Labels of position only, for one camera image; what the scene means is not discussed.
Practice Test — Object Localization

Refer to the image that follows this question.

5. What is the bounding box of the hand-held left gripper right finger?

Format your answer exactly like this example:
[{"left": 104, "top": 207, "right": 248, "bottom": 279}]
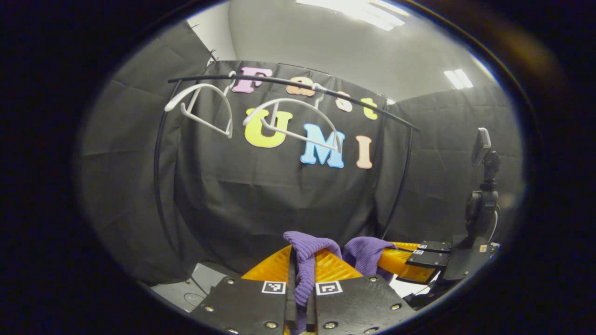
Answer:
[{"left": 306, "top": 249, "right": 417, "bottom": 335}]

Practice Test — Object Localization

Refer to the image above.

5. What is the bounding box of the purple corduroy jacket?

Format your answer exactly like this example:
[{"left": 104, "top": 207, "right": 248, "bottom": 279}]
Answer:
[{"left": 283, "top": 231, "right": 399, "bottom": 335}]

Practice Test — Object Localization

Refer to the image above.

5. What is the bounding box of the black backdrop cloth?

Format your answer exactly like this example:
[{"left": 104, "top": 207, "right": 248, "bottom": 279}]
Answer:
[{"left": 77, "top": 21, "right": 527, "bottom": 287}]

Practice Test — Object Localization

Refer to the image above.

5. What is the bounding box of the black metal clothes rack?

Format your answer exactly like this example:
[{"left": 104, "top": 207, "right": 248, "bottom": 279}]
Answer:
[{"left": 153, "top": 74, "right": 420, "bottom": 261}]

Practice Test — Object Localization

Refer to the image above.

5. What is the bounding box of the white plastic clothes hanger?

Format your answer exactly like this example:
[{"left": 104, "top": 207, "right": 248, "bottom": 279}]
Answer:
[
  {"left": 164, "top": 71, "right": 233, "bottom": 139},
  {"left": 242, "top": 83, "right": 343, "bottom": 153}
]

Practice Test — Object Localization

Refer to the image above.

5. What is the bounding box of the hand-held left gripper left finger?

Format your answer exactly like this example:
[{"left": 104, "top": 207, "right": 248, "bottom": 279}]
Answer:
[{"left": 190, "top": 245, "right": 298, "bottom": 335}]

